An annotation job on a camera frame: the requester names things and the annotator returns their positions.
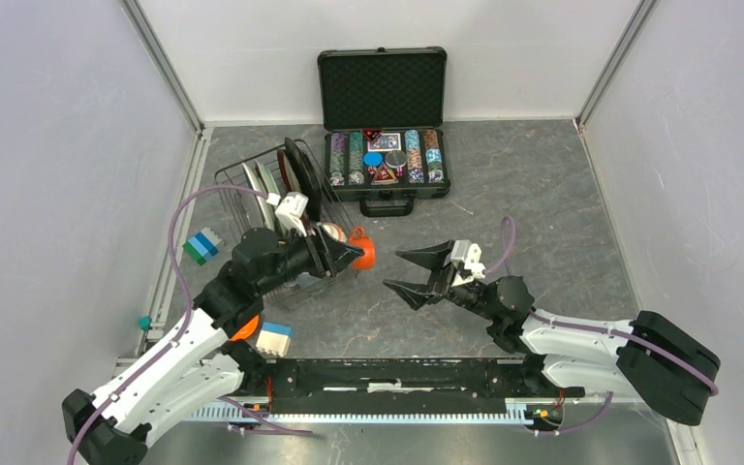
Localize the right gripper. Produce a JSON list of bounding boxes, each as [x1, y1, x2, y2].
[[383, 239, 498, 323]]

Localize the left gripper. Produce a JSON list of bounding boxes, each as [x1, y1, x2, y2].
[[257, 220, 364, 295]]

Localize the orange small cup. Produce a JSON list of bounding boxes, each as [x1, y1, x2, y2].
[[347, 226, 377, 271]]

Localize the dark brown bottom plate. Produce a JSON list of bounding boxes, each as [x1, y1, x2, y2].
[[284, 138, 323, 222]]

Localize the white plate teal rim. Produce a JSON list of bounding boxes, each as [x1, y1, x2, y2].
[[240, 161, 277, 231]]

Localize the red rim beige plate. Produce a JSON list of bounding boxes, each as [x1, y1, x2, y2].
[[277, 148, 306, 193]]

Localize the mint green flower plate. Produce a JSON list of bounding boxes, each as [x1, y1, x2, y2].
[[255, 162, 281, 196]]

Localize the tan ceramic bowl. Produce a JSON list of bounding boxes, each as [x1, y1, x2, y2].
[[319, 222, 349, 242]]

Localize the white mug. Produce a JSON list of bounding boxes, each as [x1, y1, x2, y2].
[[294, 272, 332, 294]]

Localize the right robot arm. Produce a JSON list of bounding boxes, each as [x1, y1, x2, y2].
[[384, 240, 721, 426]]

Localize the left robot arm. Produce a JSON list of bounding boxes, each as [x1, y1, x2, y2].
[[62, 224, 376, 464]]

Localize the blue round chip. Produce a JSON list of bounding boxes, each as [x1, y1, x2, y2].
[[362, 151, 384, 168]]

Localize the blue white toy block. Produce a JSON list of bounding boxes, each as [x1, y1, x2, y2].
[[256, 322, 293, 357]]

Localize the silver round dealer button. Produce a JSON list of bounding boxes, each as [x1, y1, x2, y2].
[[384, 150, 408, 169]]

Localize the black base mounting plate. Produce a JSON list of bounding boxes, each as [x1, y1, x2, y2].
[[231, 357, 586, 414]]

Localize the orange tape dispenser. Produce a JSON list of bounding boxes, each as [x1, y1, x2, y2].
[[230, 315, 261, 341]]

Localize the blue green stacked blocks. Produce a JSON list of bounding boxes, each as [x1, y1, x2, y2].
[[182, 228, 223, 265]]

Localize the black poker chip case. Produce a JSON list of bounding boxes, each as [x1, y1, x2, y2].
[[317, 46, 451, 217]]

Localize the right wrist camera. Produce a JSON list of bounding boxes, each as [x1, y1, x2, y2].
[[449, 239, 485, 287]]

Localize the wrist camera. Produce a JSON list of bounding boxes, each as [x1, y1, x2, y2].
[[449, 239, 485, 287], [266, 192, 309, 236]]

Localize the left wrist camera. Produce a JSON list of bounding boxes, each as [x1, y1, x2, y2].
[[266, 192, 309, 236]]

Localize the black wire dish rack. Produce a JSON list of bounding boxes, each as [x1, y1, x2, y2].
[[214, 139, 360, 305]]

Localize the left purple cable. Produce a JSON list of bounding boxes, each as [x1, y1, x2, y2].
[[65, 184, 314, 465]]

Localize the white cable duct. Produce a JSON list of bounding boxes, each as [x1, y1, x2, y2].
[[185, 401, 534, 426]]

